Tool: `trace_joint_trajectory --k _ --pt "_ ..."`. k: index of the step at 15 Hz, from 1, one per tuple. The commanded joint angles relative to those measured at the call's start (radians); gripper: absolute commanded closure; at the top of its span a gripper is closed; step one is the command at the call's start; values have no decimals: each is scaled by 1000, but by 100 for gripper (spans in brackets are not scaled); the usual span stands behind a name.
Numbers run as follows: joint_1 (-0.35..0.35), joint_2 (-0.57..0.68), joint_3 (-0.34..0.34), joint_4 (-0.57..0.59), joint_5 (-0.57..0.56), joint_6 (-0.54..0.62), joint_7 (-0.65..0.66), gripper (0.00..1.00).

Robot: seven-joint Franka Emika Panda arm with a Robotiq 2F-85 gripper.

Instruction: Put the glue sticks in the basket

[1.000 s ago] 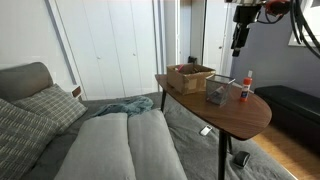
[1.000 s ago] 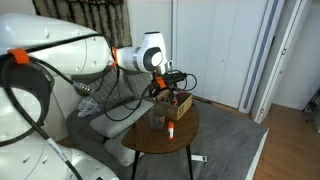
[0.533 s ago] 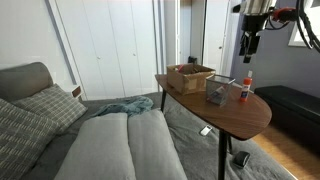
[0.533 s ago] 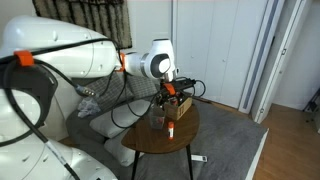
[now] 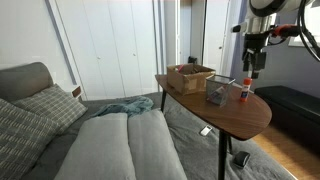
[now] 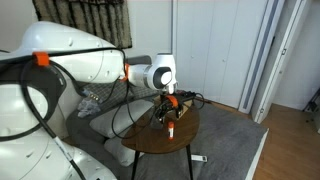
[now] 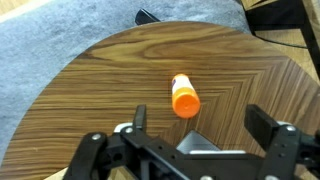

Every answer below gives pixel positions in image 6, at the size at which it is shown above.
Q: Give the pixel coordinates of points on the plain light grey pillow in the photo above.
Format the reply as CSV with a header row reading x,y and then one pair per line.
x,y
113,120
121,151

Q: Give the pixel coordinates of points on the dark wooden side table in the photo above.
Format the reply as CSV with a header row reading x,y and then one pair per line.
x,y
150,141

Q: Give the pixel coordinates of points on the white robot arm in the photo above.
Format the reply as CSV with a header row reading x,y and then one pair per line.
x,y
66,50

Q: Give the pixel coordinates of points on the white closet door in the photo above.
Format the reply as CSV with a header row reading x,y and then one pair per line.
x,y
193,40
233,46

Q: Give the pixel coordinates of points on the orange capped glue stick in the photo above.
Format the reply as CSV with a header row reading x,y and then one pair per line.
x,y
171,130

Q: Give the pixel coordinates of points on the crumpled clear plastic bag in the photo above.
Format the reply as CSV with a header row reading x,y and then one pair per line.
x,y
87,108

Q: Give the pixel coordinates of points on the brown cardboard box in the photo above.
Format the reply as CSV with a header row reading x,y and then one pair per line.
x,y
186,105

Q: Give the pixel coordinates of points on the grey upholstered headboard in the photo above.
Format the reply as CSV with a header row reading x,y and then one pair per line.
x,y
140,60

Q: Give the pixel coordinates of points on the grey plaid pillow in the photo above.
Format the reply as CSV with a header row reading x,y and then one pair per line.
x,y
106,90

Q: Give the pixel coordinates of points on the white remote control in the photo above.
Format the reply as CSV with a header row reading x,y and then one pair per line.
x,y
199,158

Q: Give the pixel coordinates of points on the brown striped wall hanging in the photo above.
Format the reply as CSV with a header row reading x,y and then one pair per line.
x,y
83,20

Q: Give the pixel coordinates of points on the black metal stand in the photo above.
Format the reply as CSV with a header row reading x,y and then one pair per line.
x,y
312,103

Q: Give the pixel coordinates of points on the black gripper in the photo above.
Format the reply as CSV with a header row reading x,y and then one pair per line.
x,y
174,112

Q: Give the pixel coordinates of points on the white room door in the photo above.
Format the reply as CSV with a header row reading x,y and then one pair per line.
x,y
278,66

